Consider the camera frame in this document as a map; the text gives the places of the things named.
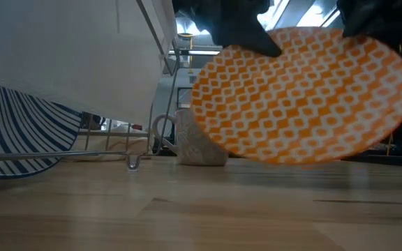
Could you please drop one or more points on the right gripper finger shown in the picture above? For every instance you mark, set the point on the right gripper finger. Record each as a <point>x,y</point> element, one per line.
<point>352,30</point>

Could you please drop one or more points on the small red object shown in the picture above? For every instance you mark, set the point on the small red object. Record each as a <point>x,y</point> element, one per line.
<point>136,127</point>

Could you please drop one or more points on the grey patterned mug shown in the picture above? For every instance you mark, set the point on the grey patterned mug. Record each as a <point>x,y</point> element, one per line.
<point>194,146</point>

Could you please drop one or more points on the orange patterned plate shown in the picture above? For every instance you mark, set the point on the orange patterned plate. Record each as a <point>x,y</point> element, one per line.
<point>298,104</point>

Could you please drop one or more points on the clear plastic cutlery holder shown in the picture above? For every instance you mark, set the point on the clear plastic cutlery holder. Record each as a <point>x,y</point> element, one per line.
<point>65,52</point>

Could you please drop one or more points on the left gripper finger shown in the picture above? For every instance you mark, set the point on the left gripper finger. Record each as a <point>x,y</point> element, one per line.
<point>253,40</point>

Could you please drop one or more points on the ceiling light strip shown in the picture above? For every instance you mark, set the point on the ceiling light strip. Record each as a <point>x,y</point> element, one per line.
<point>201,52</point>

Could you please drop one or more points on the blue striped plate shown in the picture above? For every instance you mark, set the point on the blue striped plate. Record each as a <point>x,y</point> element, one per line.
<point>19,129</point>

